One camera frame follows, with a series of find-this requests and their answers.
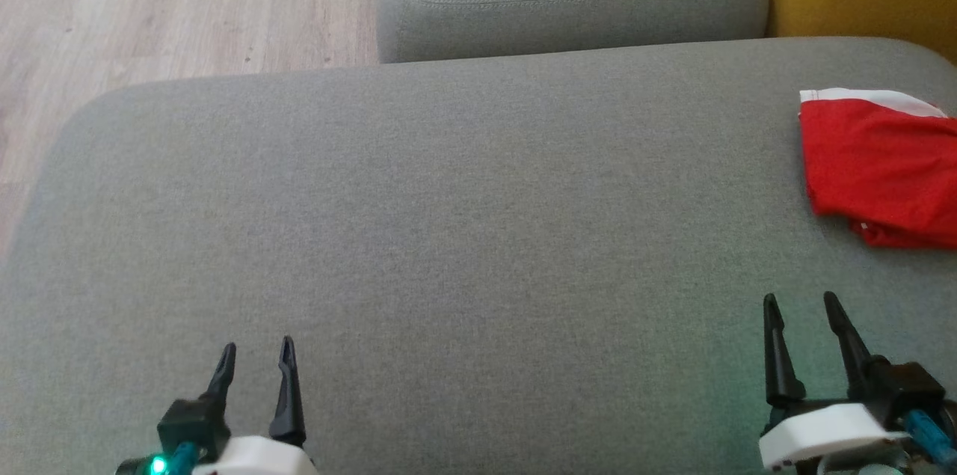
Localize right camera cable blue plug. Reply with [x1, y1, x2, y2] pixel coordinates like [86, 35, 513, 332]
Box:
[902, 408, 957, 468]

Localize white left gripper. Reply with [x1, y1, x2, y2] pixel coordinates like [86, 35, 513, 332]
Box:
[190, 335, 320, 475]

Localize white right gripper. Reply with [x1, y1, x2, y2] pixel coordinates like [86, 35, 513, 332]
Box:
[758, 291, 911, 473]

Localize large grey sofa seat cushion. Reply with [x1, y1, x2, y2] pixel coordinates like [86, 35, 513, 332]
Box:
[0, 37, 957, 475]

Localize red Bulls mesh shorts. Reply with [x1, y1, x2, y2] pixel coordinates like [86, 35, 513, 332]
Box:
[798, 88, 957, 240]

